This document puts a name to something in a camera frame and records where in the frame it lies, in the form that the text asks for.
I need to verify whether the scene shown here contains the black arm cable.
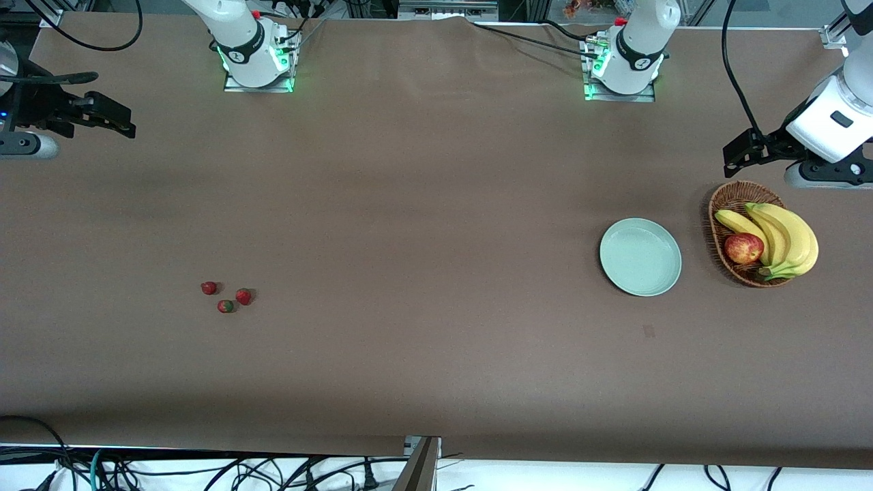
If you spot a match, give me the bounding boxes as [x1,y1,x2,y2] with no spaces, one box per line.
[720,0,766,137]
[26,0,144,53]

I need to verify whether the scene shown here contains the brown wicker basket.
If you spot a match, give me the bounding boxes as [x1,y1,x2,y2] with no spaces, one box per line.
[708,180,797,288]

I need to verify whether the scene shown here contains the black cable across table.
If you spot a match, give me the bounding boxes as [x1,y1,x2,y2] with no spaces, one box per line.
[471,23,601,59]
[537,19,597,43]

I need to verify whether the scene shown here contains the red apple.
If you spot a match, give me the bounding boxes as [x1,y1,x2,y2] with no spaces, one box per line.
[724,233,765,265]

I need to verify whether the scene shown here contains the black right gripper cable loop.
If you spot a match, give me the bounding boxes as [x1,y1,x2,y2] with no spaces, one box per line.
[0,71,100,87]

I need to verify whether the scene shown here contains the brown table cover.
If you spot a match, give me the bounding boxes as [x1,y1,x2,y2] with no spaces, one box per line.
[0,12,873,471]

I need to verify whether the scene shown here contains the pale green round plate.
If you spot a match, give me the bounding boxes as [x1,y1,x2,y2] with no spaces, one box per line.
[600,218,683,297]

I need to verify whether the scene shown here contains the aluminium profile post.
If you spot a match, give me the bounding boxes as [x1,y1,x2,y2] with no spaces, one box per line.
[394,436,442,491]

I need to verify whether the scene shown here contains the silver aluminium rail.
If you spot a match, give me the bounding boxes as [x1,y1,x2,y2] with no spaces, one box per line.
[398,0,500,20]

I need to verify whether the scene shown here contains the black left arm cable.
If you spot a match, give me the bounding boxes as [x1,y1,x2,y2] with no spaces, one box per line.
[720,0,766,137]

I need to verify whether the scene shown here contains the black arched cable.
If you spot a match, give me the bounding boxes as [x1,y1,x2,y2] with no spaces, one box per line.
[0,415,77,491]

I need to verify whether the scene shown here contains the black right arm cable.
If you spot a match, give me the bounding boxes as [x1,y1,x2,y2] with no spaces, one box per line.
[26,0,144,53]

